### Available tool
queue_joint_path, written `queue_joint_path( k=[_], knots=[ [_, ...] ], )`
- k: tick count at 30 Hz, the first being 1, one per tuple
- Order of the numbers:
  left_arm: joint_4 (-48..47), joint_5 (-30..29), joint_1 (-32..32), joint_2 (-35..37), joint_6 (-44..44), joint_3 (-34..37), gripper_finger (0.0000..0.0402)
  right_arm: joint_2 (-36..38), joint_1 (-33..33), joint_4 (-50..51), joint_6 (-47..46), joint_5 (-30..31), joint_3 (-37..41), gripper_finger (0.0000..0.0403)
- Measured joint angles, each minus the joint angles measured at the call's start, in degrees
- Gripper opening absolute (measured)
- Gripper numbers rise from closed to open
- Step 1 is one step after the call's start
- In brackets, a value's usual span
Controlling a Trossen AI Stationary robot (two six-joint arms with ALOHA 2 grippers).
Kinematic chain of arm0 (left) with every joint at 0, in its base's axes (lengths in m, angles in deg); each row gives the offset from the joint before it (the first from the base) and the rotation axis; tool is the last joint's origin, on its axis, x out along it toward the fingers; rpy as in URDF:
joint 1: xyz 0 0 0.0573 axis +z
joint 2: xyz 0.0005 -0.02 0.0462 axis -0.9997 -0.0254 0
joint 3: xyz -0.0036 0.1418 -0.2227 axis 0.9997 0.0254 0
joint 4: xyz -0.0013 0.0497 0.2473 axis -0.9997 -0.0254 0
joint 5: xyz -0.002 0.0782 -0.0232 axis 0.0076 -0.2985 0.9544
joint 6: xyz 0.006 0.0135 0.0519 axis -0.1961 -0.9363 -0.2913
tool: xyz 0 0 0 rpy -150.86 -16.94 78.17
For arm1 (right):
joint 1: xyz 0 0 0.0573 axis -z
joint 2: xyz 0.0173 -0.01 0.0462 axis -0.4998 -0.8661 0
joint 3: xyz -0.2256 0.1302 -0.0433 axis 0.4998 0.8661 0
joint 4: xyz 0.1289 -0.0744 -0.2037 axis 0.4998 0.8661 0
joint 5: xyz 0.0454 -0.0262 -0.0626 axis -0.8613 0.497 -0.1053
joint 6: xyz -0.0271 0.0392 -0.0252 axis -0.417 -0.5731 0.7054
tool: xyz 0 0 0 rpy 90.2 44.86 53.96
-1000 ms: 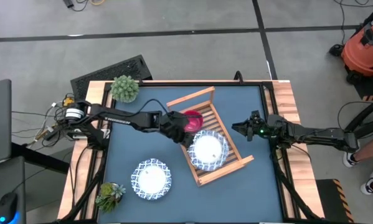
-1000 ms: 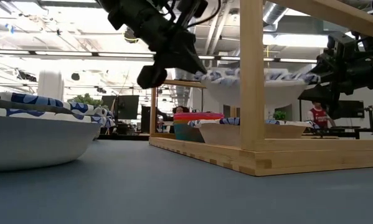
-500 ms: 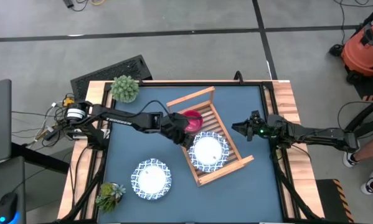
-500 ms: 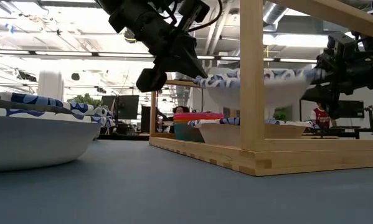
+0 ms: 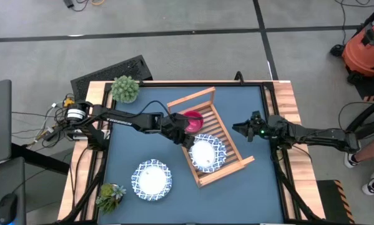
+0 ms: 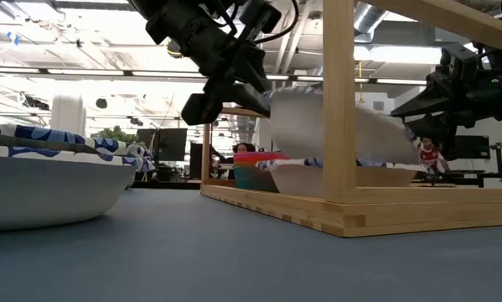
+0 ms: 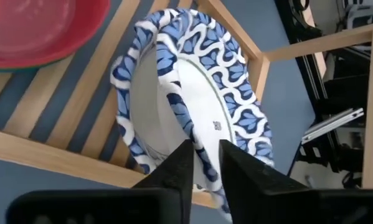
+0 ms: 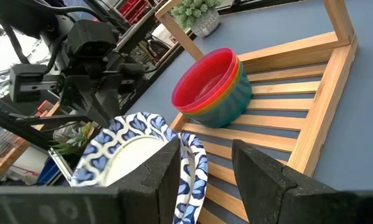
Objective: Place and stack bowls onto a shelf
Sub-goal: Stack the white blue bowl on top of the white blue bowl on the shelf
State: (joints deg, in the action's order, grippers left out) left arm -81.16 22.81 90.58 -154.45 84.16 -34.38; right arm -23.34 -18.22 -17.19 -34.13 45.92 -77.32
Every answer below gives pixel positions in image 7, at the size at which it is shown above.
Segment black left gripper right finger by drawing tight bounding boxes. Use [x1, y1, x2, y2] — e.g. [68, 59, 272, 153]
[219, 139, 373, 224]

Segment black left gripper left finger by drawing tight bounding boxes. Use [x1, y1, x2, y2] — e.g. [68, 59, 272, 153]
[5, 139, 195, 224]

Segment blue patterned paper bowl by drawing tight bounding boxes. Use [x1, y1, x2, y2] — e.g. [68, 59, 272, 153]
[344, 2, 373, 29]
[110, 9, 205, 175]

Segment blue patterned white plates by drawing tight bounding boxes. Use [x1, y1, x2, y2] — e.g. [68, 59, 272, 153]
[154, 7, 276, 222]

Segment teal plastic bowl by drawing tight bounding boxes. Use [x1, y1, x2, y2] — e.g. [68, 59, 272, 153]
[0, 65, 39, 75]

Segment orange plastic bowl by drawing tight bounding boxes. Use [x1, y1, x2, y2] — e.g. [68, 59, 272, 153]
[0, 0, 112, 70]

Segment wooden slatted shelf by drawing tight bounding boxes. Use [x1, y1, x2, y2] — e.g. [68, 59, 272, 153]
[0, 0, 373, 210]

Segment silver aluminium bar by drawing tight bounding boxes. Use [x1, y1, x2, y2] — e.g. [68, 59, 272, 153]
[300, 107, 365, 146]

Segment black metal rig frame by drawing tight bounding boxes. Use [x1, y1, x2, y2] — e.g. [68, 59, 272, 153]
[275, 0, 373, 187]

